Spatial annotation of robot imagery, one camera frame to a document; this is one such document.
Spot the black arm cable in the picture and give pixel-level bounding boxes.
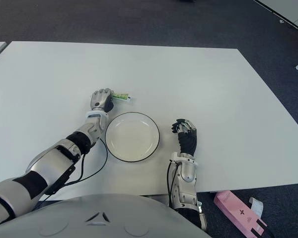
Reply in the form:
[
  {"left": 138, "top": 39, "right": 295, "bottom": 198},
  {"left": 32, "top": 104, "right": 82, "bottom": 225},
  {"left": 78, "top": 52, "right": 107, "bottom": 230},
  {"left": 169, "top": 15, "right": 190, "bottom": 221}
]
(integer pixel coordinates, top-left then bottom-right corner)
[
  {"left": 166, "top": 162, "right": 181, "bottom": 206},
  {"left": 41, "top": 138, "right": 108, "bottom": 203}
]

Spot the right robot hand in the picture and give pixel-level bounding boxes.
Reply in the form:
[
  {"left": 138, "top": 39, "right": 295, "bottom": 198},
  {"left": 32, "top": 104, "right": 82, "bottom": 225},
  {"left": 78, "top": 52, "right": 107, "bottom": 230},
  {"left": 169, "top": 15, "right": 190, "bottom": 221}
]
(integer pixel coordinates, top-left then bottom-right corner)
[{"left": 171, "top": 118, "right": 198, "bottom": 156}]

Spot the white background table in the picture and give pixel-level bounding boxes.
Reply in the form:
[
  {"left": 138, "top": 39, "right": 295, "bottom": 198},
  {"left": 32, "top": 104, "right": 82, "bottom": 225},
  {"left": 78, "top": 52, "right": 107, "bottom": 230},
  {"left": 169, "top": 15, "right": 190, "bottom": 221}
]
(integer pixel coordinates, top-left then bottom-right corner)
[{"left": 253, "top": 0, "right": 298, "bottom": 35}]

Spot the green white toothpaste tube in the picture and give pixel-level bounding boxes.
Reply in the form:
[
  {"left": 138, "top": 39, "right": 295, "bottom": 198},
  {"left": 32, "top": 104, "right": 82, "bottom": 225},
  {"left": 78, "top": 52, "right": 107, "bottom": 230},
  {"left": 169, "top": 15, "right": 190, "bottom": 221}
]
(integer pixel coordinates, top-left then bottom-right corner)
[{"left": 111, "top": 92, "right": 134, "bottom": 103}]

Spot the pink cardboard box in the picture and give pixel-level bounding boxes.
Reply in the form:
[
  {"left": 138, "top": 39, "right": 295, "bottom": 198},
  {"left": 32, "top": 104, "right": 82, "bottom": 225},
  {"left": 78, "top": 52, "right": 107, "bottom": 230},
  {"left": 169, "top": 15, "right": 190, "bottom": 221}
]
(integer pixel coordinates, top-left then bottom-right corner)
[{"left": 213, "top": 190, "right": 268, "bottom": 238}]

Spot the white plate black rim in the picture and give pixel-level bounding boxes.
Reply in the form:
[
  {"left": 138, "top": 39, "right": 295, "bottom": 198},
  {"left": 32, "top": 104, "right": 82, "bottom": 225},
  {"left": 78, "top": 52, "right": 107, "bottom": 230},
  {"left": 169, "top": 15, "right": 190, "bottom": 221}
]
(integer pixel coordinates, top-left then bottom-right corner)
[{"left": 105, "top": 112, "right": 161, "bottom": 163}]

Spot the white paper slip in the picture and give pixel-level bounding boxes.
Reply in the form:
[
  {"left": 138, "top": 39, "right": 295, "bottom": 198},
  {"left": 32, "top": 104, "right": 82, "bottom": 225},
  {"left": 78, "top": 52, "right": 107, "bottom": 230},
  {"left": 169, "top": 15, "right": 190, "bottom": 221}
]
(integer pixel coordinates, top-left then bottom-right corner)
[{"left": 248, "top": 197, "right": 264, "bottom": 218}]

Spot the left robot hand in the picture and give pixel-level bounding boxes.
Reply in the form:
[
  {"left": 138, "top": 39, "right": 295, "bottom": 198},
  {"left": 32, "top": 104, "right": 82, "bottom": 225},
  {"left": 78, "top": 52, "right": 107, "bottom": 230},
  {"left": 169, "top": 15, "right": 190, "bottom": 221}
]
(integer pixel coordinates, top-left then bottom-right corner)
[{"left": 90, "top": 87, "right": 115, "bottom": 113}]

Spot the grey robot torso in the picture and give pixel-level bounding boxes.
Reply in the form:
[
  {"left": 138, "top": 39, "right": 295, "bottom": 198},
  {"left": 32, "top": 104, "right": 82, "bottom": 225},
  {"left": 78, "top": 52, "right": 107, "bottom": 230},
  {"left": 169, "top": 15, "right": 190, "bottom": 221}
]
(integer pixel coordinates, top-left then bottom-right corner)
[{"left": 0, "top": 193, "right": 212, "bottom": 238}]

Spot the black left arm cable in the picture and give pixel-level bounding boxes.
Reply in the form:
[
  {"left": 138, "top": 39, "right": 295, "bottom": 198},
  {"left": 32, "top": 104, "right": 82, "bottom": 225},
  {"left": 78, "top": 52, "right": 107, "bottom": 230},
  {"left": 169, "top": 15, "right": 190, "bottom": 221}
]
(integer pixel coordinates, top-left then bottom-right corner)
[{"left": 41, "top": 138, "right": 108, "bottom": 203}]

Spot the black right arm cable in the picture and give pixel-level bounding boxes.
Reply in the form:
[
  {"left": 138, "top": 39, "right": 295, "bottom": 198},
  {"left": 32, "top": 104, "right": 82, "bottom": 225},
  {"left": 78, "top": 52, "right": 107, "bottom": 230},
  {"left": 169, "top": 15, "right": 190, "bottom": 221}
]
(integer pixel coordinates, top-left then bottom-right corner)
[{"left": 166, "top": 162, "right": 181, "bottom": 206}]

